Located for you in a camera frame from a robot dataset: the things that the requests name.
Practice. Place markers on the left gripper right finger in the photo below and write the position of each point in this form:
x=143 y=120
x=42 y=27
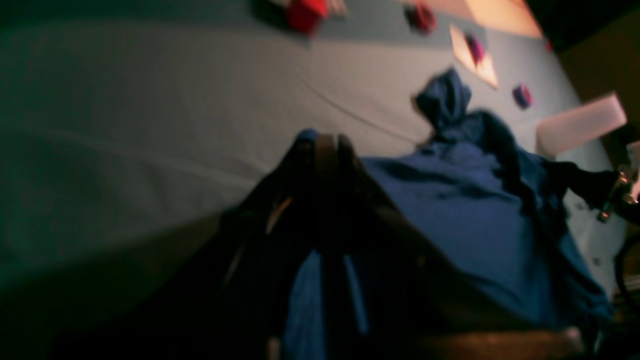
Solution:
x=424 y=309

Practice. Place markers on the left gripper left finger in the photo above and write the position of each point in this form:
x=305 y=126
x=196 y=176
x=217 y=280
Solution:
x=231 y=300

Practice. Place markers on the dark blue t-shirt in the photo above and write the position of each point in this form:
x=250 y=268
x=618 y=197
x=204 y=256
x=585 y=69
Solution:
x=482 y=201

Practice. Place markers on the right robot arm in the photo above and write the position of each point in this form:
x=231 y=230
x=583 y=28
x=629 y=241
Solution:
x=599 y=231

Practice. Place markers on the light blue table cloth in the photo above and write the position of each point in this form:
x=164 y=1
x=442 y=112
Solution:
x=121 y=121

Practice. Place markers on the white plastic cup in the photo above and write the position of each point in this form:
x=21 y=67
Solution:
x=573 y=128

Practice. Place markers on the purple tape roll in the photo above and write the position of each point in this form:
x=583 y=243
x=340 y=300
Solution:
x=522 y=96

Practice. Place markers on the white card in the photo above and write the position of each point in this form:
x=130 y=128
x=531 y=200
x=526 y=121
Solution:
x=485 y=71

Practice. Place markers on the pink small toy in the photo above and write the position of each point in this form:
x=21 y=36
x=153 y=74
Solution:
x=476 y=49

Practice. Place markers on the red tape roll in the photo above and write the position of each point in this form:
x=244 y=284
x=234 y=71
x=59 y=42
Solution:
x=421 y=18

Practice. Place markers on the red small block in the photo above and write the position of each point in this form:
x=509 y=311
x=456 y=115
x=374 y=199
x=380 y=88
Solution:
x=305 y=16

